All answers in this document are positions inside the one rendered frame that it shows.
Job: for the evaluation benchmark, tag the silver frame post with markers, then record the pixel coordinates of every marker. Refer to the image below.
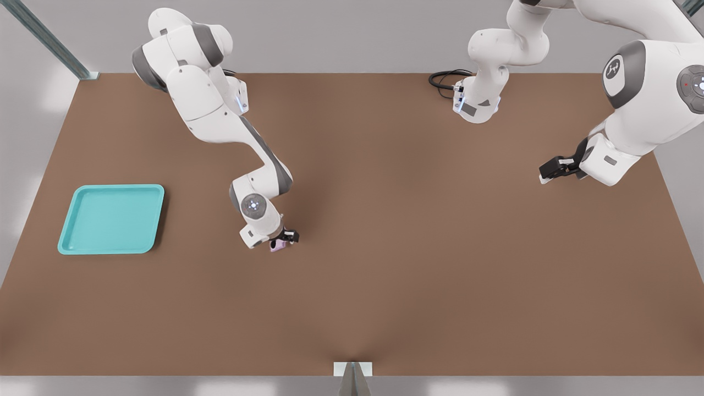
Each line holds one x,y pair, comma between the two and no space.
49,41
694,6
352,379

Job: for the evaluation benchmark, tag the small pale lilac phone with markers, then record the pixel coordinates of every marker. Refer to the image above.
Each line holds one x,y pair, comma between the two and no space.
276,246

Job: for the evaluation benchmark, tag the pale blue-green tray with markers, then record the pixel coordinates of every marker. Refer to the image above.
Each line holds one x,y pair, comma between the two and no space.
111,219

